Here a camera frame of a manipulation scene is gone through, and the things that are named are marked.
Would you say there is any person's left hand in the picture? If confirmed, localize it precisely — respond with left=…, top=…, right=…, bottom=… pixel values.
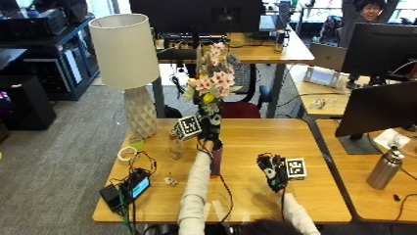
left=195, top=103, right=223, bottom=152

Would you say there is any person's right hand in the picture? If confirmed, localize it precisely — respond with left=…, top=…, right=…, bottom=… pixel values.
left=255, top=152, right=289, bottom=194

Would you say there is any pink artificial flower bouquet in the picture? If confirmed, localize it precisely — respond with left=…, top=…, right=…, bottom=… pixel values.
left=181, top=41, right=242, bottom=116

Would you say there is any white marker cube right glove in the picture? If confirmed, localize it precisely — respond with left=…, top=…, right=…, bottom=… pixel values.
left=283, top=158, right=307, bottom=180

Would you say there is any white marker cube glove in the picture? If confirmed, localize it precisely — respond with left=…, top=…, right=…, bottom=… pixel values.
left=283, top=158, right=307, bottom=180
left=173, top=115, right=203, bottom=142

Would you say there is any dark red vase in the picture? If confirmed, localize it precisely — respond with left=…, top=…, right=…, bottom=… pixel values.
left=209, top=139, right=223, bottom=179

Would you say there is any red office chair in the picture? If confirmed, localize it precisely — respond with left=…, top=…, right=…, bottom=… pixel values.
left=218, top=85, right=271, bottom=119

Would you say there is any white marker cube left glove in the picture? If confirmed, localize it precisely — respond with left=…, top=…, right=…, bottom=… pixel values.
left=173, top=115, right=203, bottom=142

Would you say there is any clear glass bottle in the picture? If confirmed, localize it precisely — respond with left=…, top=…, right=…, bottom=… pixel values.
left=166, top=128, right=184, bottom=161

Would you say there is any stainless steel water bottle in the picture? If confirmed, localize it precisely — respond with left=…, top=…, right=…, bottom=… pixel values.
left=365, top=145, right=406, bottom=191

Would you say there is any white tablet stand device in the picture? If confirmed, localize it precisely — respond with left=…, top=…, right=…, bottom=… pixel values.
left=302, top=66, right=342, bottom=88

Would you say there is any white paper sheet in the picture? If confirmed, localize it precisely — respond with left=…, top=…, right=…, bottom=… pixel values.
left=371, top=127, right=411, bottom=151

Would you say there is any black computer monitor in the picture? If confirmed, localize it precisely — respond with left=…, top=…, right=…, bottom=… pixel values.
left=333, top=80, right=417, bottom=156
left=339, top=22, right=417, bottom=89
left=128, top=0, right=266, bottom=50

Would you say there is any roll of tape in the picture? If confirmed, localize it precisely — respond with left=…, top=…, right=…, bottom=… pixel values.
left=116, top=146, right=140, bottom=165

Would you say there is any black device with screen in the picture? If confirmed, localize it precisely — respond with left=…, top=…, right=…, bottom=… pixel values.
left=97, top=167, right=153, bottom=213

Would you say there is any wooden desk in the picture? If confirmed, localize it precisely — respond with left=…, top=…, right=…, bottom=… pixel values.
left=153, top=23, right=315, bottom=119

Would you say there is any grey laptop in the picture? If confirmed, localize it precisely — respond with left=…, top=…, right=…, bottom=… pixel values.
left=309, top=42, right=349, bottom=72

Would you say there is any white table lamp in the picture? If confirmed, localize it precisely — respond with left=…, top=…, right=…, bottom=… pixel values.
left=88, top=13, right=161, bottom=139

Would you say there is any black shelf cabinet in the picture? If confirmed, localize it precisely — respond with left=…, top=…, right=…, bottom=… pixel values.
left=0, top=8, right=100, bottom=102

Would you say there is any black box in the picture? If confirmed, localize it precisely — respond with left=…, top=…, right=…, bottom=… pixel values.
left=0, top=74, right=57, bottom=131

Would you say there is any black glove cable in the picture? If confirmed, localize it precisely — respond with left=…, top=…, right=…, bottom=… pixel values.
left=195, top=140, right=234, bottom=229

